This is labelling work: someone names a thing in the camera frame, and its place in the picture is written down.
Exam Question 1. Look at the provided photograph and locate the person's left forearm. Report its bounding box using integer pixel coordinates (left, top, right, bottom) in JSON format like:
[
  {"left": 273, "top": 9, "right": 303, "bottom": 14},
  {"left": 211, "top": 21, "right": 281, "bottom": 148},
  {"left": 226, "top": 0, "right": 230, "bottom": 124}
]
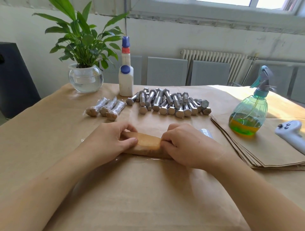
[{"left": 0, "top": 148, "right": 96, "bottom": 231}]

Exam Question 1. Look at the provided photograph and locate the person's right hand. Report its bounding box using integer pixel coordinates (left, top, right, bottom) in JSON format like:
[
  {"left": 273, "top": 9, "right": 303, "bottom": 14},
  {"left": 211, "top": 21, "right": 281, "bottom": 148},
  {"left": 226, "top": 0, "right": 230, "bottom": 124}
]
[{"left": 160, "top": 124, "right": 226, "bottom": 172}]

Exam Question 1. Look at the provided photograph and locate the white framed window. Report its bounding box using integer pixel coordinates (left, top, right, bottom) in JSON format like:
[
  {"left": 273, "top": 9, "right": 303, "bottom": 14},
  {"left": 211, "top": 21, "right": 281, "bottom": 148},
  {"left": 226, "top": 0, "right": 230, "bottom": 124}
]
[{"left": 129, "top": 0, "right": 305, "bottom": 34}]

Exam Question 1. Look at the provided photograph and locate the round glass vase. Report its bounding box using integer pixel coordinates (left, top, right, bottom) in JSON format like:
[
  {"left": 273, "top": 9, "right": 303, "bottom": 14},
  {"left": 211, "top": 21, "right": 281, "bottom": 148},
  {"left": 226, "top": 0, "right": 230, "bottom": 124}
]
[{"left": 68, "top": 64, "right": 104, "bottom": 93}]

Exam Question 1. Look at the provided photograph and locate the person's left hand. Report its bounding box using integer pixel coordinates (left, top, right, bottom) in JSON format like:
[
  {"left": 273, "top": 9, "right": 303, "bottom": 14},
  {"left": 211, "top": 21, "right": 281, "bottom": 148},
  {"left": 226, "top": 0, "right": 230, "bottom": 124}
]
[{"left": 78, "top": 122, "right": 139, "bottom": 168}]

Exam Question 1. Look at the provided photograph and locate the pile of steel bolts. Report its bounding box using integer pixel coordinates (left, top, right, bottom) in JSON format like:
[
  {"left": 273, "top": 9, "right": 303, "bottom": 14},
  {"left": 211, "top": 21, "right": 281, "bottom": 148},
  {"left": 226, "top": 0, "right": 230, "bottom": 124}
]
[{"left": 126, "top": 88, "right": 212, "bottom": 119}]

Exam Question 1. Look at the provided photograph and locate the large brown paper table cover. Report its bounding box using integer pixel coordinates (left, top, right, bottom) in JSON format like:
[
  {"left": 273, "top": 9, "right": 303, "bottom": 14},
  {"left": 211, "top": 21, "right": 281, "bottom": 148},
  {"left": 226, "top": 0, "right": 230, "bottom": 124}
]
[{"left": 0, "top": 83, "right": 305, "bottom": 231}]

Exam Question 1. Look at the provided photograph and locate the white cling film roll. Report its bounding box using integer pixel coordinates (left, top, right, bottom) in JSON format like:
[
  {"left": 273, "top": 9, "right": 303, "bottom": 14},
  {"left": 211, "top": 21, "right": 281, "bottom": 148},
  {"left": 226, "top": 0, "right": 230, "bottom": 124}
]
[{"left": 200, "top": 128, "right": 214, "bottom": 140}]

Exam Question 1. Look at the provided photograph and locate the green leafy plant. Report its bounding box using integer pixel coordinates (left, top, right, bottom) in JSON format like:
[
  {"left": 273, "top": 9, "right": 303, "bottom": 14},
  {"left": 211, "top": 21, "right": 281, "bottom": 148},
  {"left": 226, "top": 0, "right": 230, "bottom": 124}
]
[{"left": 32, "top": 0, "right": 130, "bottom": 70}]

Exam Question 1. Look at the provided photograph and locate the green spray bottle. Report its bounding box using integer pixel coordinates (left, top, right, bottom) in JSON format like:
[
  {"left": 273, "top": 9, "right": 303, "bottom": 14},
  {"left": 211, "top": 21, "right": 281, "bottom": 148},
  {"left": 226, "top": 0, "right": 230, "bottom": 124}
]
[{"left": 229, "top": 66, "right": 276, "bottom": 136}]

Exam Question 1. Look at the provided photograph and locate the grey chair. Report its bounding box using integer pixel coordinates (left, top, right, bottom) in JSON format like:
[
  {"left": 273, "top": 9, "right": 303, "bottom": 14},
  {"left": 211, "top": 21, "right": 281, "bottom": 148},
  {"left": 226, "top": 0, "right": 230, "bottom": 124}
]
[
  {"left": 147, "top": 56, "right": 189, "bottom": 87},
  {"left": 291, "top": 67, "right": 305, "bottom": 104},
  {"left": 104, "top": 55, "right": 143, "bottom": 85},
  {"left": 255, "top": 64, "right": 292, "bottom": 91},
  {"left": 191, "top": 60, "right": 231, "bottom": 86}
]

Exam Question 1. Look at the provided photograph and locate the white radiator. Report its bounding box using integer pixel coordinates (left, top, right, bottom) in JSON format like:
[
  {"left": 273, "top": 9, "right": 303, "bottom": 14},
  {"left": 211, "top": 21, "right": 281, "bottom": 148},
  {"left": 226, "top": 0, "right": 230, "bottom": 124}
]
[{"left": 181, "top": 49, "right": 247, "bottom": 85}]

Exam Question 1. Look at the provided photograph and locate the stack of brown paper sheets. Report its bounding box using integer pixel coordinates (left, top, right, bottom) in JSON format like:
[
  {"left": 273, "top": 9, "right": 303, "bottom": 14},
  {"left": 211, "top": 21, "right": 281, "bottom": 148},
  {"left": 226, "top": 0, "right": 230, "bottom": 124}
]
[{"left": 211, "top": 112, "right": 305, "bottom": 170}]

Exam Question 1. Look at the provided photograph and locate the person's right forearm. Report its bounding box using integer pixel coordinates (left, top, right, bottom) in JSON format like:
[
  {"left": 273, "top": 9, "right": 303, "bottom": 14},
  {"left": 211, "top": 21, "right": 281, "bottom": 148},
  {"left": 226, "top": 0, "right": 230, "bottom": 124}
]
[{"left": 210, "top": 152, "right": 305, "bottom": 231}]

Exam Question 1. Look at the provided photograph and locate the white glue bottle blue cap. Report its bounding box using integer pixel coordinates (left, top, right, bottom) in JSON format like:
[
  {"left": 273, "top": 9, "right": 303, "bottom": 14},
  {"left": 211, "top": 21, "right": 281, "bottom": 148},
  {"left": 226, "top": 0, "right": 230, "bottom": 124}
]
[{"left": 118, "top": 36, "right": 134, "bottom": 97}]

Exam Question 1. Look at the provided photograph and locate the white handheld controller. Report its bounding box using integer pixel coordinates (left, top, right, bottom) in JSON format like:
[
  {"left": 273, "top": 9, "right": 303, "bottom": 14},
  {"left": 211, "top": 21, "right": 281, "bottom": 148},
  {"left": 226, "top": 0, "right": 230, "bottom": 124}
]
[{"left": 274, "top": 120, "right": 305, "bottom": 155}]

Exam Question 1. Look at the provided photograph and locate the black trash bin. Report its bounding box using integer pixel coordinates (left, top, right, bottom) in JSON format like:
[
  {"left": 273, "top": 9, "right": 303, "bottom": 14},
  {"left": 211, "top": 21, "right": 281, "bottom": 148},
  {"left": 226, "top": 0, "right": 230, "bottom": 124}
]
[{"left": 0, "top": 42, "right": 41, "bottom": 120}]

